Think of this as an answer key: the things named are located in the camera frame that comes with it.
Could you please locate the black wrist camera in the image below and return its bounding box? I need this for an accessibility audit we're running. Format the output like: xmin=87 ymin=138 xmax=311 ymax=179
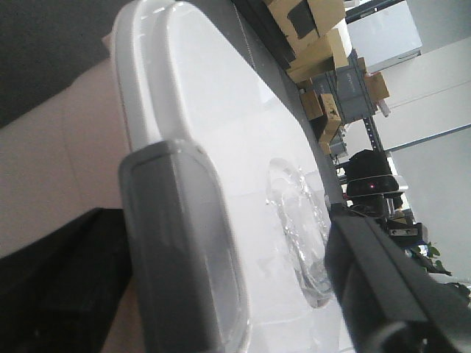
xmin=345 ymin=149 xmax=403 ymax=213

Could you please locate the brown cardboard boxes pile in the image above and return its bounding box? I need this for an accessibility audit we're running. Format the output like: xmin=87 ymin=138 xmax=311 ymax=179
xmin=265 ymin=1 xmax=389 ymax=151

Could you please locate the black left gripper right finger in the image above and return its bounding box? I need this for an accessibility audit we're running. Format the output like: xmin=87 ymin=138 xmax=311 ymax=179
xmin=325 ymin=215 xmax=470 ymax=352

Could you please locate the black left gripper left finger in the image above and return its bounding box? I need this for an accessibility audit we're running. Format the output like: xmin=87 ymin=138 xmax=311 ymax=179
xmin=1 ymin=208 xmax=132 ymax=352

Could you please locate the green potted plant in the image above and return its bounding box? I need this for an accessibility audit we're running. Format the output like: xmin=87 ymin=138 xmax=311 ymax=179
xmin=406 ymin=242 xmax=470 ymax=305

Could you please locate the white lidded pink bin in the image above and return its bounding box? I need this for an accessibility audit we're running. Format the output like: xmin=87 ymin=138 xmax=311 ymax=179
xmin=1 ymin=1 xmax=353 ymax=352

